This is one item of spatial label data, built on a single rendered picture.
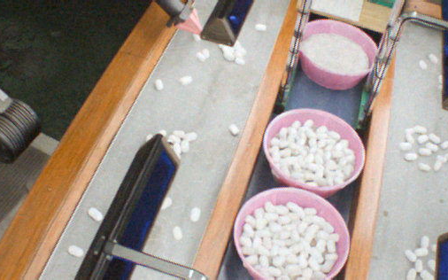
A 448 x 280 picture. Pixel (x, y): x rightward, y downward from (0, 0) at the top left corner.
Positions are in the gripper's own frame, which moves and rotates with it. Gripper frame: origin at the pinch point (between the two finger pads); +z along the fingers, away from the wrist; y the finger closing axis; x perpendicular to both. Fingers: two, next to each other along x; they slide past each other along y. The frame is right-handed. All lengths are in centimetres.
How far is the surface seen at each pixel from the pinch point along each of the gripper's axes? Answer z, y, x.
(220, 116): 15.0, -23.6, -3.8
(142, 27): -11.4, 0.8, 15.0
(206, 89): 10.0, -15.0, 0.4
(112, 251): -10, -91, -32
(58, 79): -7, 42, 111
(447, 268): 33, -74, -62
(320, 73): 32.7, 5.0, -18.3
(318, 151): 36.4, -25.6, -20.8
